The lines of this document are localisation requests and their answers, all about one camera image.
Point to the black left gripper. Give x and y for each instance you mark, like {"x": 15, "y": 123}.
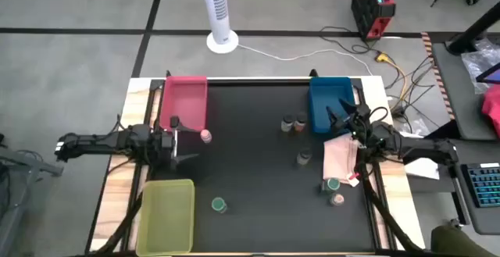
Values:
{"x": 166, "y": 145}

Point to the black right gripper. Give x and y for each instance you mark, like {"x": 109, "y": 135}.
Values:
{"x": 357, "y": 126}

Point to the pink-lid spice jar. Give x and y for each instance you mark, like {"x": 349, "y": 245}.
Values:
{"x": 336, "y": 199}
{"x": 206, "y": 136}

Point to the black-lid jar red spice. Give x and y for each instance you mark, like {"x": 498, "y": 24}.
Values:
{"x": 300, "y": 123}

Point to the black-lid jar pale yellow spice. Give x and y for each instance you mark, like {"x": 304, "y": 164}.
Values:
{"x": 287, "y": 124}

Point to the green-lid spice jar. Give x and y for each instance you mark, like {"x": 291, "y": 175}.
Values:
{"x": 218, "y": 204}
{"x": 332, "y": 184}

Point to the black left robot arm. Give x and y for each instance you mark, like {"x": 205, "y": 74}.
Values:
{"x": 93, "y": 141}

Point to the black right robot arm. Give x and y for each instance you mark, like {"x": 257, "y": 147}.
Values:
{"x": 422, "y": 145}

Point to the blue plastic bin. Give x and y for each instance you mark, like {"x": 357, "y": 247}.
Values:
{"x": 322, "y": 93}

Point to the red plastic bin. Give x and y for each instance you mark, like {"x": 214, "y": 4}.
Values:
{"x": 183, "y": 101}

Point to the pink cloth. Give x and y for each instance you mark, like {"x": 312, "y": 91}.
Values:
{"x": 338, "y": 159}

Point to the yellow-green plastic bin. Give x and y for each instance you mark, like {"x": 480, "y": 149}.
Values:
{"x": 166, "y": 218}

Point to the black table mat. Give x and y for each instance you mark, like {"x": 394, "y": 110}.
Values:
{"x": 254, "y": 190}

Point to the white paper sheet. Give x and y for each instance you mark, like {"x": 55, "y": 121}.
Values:
{"x": 423, "y": 169}

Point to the striped hazard tape strip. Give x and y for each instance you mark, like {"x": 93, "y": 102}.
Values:
{"x": 437, "y": 75}

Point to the red and black power station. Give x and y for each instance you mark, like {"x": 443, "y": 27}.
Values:
{"x": 371, "y": 11}

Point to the grey side desk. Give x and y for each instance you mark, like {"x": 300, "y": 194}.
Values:
{"x": 457, "y": 93}

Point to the white tower fan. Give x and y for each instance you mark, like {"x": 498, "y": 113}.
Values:
{"x": 216, "y": 7}

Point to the clear plastic bag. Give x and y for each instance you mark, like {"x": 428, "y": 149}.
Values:
{"x": 474, "y": 63}

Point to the red fabric item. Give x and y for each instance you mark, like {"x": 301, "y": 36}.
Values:
{"x": 493, "y": 108}

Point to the black desk pole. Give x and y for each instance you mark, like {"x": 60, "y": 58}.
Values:
{"x": 472, "y": 30}

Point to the dark tablet screen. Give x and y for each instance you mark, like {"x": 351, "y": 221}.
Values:
{"x": 493, "y": 75}

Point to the desk caster wheel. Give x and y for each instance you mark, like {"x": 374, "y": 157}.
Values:
{"x": 455, "y": 222}

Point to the backlit black keyboard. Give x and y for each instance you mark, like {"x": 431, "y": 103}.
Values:
{"x": 484, "y": 186}

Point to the grey metal stand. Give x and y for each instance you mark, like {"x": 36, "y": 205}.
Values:
{"x": 23, "y": 163}

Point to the person's leg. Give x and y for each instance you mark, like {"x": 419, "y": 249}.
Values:
{"x": 453, "y": 243}

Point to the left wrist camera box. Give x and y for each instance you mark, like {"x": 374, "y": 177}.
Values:
{"x": 174, "y": 122}

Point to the black aluminium table frame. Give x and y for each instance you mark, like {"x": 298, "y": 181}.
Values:
{"x": 258, "y": 80}

